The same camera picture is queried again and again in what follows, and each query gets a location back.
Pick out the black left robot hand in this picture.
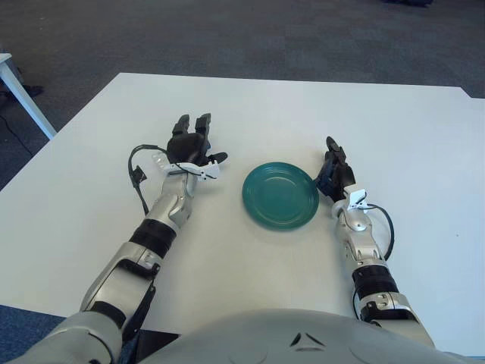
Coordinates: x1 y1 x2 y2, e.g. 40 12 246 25
166 112 228 170

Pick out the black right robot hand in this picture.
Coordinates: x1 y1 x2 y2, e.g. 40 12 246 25
314 136 356 204

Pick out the teal round plate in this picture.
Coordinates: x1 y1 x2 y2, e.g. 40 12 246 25
242 162 321 231

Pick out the white table leg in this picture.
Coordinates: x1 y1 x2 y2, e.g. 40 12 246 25
0 52 58 140

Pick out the grey robot torso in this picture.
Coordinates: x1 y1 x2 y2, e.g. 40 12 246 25
158 309 471 364

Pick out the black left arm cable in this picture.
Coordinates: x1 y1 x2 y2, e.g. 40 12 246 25
127 143 171 217

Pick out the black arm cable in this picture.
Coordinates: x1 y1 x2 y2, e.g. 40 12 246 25
365 203 395 261
127 143 171 217

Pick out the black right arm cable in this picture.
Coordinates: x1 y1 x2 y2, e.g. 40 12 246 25
365 203 395 261

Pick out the thin black floor cable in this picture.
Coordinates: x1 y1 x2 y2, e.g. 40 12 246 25
0 113 35 155

